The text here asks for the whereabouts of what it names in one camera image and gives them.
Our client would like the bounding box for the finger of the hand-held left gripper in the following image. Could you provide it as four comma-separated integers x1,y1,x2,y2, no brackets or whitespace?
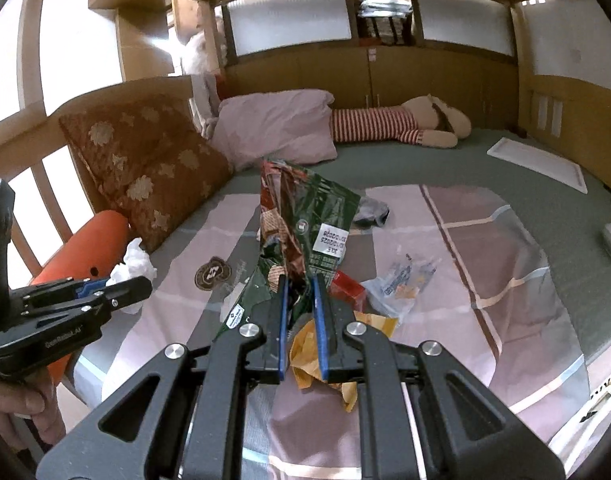
15,275,154,327
10,278,109,307

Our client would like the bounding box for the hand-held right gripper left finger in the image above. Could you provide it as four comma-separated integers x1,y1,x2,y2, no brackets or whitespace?
35,274,291,480

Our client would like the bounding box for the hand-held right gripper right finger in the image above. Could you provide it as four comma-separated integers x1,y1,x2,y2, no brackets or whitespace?
312,274,567,480

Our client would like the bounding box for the white tissue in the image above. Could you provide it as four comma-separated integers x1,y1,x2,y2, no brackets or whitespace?
106,237,158,315

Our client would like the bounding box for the green snack bag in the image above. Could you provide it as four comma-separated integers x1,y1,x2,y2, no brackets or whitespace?
220,157,363,346

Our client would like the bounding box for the person's left hand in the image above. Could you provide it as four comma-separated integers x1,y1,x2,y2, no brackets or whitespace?
0,367,68,455

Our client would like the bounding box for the yellow crumpled wrapper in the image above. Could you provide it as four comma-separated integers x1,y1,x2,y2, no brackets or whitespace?
289,310,400,398

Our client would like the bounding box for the red packet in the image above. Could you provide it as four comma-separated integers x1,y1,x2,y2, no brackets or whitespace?
330,270,369,311

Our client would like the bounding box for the clear plastic wrapper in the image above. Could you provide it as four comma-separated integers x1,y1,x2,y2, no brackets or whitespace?
363,255,441,323

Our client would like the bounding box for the dark grey rolled sock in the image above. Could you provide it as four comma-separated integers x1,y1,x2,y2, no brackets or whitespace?
353,195,390,228

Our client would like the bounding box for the brown floral cushion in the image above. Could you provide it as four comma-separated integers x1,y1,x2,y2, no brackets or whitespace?
59,95,235,253

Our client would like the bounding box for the wooden bed headboard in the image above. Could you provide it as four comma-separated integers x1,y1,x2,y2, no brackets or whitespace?
0,75,196,286

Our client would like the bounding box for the pink plaid blanket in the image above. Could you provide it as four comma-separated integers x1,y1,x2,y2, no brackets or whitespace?
72,182,586,480

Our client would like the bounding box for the pink pillow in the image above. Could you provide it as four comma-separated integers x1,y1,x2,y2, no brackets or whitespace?
210,89,339,171

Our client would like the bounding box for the white hanging cloth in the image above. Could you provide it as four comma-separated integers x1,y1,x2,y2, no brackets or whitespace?
190,74,222,139

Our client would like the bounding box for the green bed sheet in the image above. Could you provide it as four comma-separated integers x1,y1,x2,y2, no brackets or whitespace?
75,127,611,391

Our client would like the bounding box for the striped plush doll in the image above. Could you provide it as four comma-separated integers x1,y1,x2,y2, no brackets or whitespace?
330,94,473,150

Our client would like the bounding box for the white paper card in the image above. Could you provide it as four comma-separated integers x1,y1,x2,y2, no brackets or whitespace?
487,137,587,193

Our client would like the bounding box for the white plastic bag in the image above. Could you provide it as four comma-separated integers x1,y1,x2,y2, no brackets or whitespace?
548,360,611,480

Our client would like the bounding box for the pile of assorted packets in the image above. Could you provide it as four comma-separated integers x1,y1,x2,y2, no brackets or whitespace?
358,0,414,43

